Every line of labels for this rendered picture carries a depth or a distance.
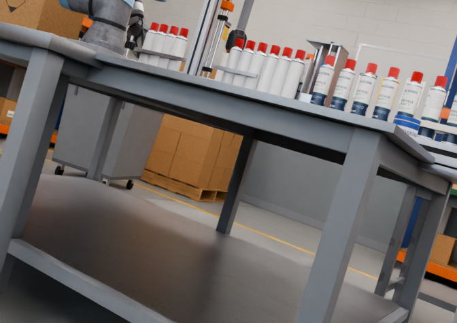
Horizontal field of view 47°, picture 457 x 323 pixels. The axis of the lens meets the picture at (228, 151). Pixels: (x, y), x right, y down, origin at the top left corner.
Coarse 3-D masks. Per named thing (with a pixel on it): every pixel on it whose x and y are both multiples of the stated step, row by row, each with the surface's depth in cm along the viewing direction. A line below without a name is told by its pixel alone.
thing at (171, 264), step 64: (256, 128) 127; (320, 128) 118; (64, 192) 260; (448, 192) 231; (64, 256) 159; (128, 256) 181; (192, 256) 209; (256, 256) 247; (320, 256) 113; (128, 320) 136; (192, 320) 139; (256, 320) 154; (320, 320) 112; (384, 320) 201
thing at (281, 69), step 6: (288, 48) 190; (282, 54) 191; (288, 54) 191; (282, 60) 190; (288, 60) 190; (276, 66) 191; (282, 66) 190; (288, 66) 190; (276, 72) 190; (282, 72) 190; (276, 78) 190; (282, 78) 190; (270, 84) 192; (276, 84) 190; (282, 84) 190; (270, 90) 191; (276, 90) 190
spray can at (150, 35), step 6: (156, 24) 222; (150, 30) 222; (156, 30) 222; (150, 36) 221; (144, 42) 222; (150, 42) 221; (144, 48) 221; (150, 48) 221; (144, 54) 221; (144, 60) 221
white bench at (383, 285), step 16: (416, 192) 276; (432, 192) 273; (400, 224) 277; (416, 224) 332; (400, 240) 276; (416, 240) 331; (384, 272) 278; (400, 272) 333; (384, 288) 277; (400, 288) 304; (448, 304) 291
